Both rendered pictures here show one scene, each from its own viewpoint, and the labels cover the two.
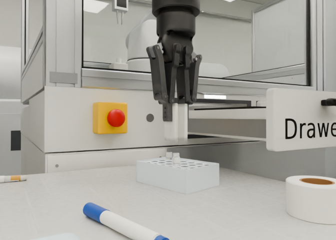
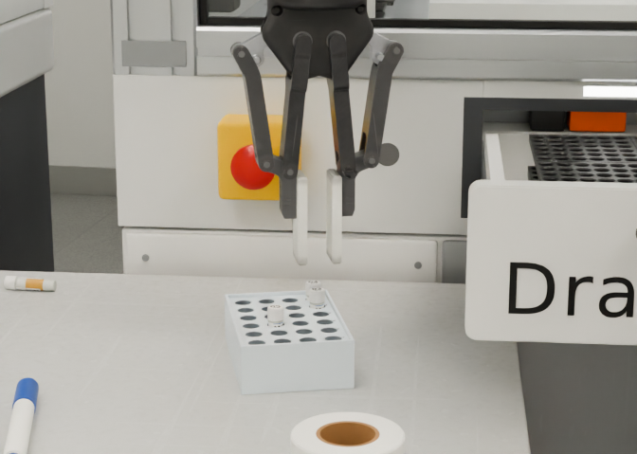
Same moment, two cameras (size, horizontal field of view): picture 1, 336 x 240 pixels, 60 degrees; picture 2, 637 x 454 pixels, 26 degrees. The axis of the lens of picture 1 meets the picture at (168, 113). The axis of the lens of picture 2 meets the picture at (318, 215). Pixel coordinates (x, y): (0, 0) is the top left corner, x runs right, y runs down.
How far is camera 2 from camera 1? 0.73 m
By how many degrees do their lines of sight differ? 38
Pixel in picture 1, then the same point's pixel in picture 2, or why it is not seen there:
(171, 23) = not seen: outside the picture
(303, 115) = (585, 256)
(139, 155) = (354, 253)
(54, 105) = (136, 120)
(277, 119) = (479, 263)
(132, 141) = not seen: hidden behind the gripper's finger
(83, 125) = (203, 167)
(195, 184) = (270, 377)
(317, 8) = not seen: outside the picture
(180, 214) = (147, 430)
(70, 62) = (168, 14)
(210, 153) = not seen: hidden behind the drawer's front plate
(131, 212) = (88, 408)
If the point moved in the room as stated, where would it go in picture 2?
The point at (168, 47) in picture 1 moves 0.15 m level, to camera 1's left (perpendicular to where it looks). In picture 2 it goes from (278, 46) to (128, 32)
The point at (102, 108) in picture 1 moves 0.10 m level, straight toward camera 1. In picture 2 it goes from (227, 138) to (174, 160)
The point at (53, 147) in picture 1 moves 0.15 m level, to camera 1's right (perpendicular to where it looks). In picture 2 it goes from (137, 215) to (263, 240)
